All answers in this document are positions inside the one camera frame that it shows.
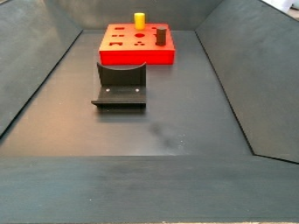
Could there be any yellow cylinder peg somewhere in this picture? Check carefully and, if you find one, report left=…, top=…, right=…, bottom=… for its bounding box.
left=135, top=12, right=146, bottom=30

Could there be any black curved fixture stand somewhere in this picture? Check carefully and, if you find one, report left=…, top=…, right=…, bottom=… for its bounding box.
left=91, top=64, right=146, bottom=107

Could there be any dark brown hexagonal peg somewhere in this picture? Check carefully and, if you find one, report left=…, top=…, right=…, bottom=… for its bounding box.
left=155, top=26, right=167, bottom=46

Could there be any red shape sorting block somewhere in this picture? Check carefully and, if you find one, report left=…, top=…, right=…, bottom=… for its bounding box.
left=98, top=24, right=175, bottom=66

